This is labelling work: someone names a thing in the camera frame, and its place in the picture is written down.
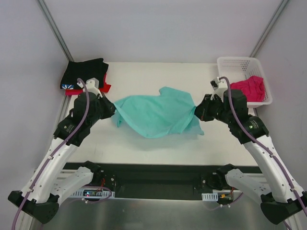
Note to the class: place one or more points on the white cable duct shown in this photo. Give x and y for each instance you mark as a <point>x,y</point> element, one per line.
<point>211,197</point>
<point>90,193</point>

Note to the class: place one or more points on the right white cable duct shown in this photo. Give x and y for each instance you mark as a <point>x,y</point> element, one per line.
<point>211,197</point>

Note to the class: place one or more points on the pink t shirt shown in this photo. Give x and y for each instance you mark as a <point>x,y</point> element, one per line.
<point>253,88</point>

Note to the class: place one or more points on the left white cable duct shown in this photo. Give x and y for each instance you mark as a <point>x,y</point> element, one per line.
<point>90,193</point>

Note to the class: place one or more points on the folded black t shirt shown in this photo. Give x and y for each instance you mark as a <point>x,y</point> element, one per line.
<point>95,68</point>

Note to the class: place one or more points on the folded red t shirt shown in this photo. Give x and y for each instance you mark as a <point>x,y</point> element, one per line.
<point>104,89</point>

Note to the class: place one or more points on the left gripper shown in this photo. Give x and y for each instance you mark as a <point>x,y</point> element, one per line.
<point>108,108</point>

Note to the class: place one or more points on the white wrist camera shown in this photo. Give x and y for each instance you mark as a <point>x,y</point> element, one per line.
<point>90,87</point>
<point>219,86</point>

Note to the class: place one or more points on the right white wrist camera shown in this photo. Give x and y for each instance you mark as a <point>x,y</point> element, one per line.
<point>219,86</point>

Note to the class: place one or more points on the left aluminium frame post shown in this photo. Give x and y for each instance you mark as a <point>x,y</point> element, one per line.
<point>54,28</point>

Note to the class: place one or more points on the aluminium frame post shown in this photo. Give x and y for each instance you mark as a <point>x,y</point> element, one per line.
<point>54,28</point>
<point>269,27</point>

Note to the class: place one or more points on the teal t shirt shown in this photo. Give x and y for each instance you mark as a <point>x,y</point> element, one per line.
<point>170,112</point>

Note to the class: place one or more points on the right aluminium frame post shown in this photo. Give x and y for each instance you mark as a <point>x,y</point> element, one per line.
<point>269,27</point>

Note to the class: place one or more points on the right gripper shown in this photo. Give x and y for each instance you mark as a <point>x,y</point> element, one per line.
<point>202,110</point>

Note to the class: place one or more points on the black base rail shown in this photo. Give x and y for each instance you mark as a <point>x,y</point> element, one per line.
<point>162,182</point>

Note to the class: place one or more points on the white plastic basket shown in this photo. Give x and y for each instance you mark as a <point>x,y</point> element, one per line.
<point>238,69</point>

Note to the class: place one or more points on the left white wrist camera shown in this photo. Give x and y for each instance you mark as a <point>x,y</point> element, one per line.
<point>90,87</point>

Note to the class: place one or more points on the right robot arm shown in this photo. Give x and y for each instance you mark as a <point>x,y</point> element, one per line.
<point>281,197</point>

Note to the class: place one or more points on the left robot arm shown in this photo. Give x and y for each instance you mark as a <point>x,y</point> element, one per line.
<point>42,196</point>

